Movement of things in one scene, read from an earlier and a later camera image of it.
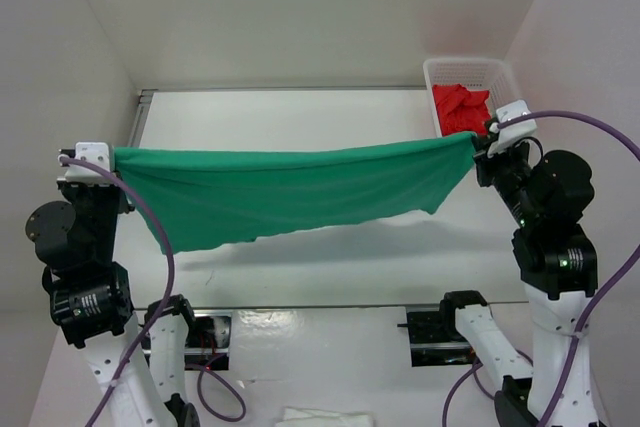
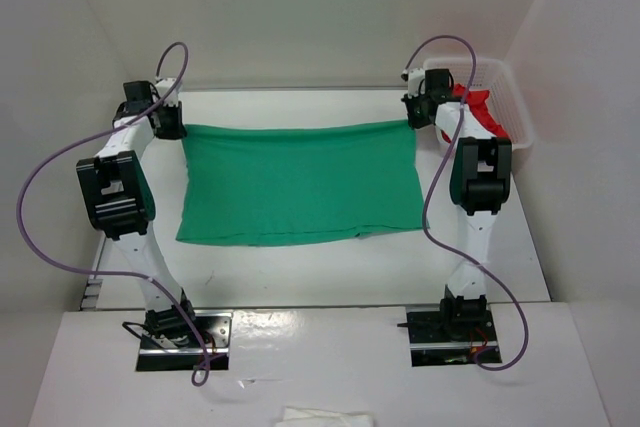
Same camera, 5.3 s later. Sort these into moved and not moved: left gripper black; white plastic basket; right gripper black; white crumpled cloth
Moved: right gripper black; left gripper black
Not moved: white crumpled cloth; white plastic basket
